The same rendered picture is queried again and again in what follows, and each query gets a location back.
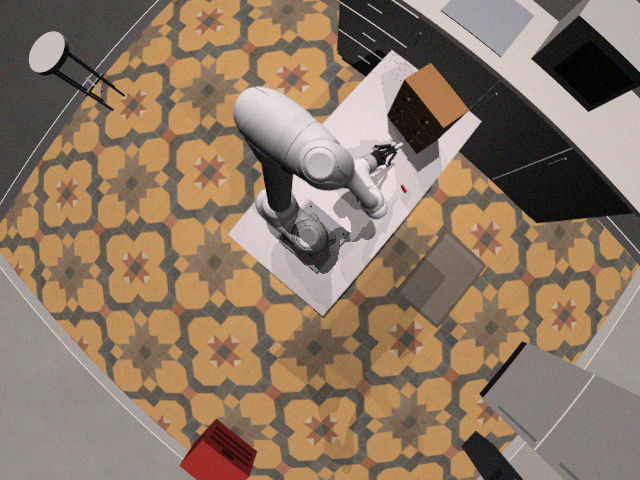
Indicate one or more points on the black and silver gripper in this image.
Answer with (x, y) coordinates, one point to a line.
(381, 156)

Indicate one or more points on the brown small chest of drawers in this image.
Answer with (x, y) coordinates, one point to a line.
(438, 97)

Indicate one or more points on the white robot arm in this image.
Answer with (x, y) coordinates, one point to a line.
(276, 128)

